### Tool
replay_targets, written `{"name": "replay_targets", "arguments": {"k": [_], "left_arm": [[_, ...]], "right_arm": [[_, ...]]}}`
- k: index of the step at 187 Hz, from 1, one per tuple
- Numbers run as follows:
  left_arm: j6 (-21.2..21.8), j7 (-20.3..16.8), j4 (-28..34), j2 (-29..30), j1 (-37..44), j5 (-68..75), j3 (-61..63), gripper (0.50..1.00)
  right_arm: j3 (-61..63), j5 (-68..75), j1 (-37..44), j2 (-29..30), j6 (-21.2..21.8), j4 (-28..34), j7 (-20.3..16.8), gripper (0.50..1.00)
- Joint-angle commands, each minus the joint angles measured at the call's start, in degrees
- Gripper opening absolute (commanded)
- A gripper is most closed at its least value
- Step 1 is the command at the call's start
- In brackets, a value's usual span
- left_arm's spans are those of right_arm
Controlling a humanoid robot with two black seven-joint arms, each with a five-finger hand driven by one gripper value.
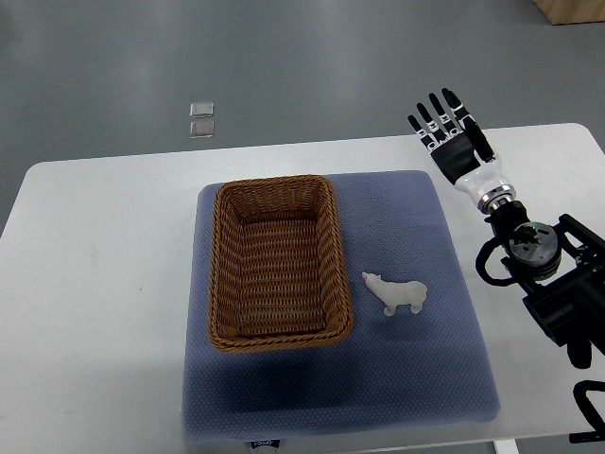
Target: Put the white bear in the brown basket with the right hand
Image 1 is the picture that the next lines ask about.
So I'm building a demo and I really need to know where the blue grey foam mat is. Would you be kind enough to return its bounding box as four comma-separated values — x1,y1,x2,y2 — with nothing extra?
181,170,500,444

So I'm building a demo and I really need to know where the upper floor socket plate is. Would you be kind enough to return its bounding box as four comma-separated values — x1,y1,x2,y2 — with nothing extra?
189,101,215,118

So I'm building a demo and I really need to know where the brown wicker basket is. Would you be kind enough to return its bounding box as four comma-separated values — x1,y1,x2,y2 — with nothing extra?
207,175,354,354

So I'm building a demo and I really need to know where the white bear figurine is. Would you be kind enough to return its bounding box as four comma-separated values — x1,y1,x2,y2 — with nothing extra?
361,272,428,317

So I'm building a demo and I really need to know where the brown cardboard box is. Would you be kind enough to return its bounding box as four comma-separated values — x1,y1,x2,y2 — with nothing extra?
534,0,604,26

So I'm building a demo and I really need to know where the black table control panel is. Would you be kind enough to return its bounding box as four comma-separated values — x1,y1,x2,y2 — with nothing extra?
568,431,604,445

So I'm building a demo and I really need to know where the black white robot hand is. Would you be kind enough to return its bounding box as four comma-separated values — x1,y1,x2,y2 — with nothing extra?
407,88,516,215

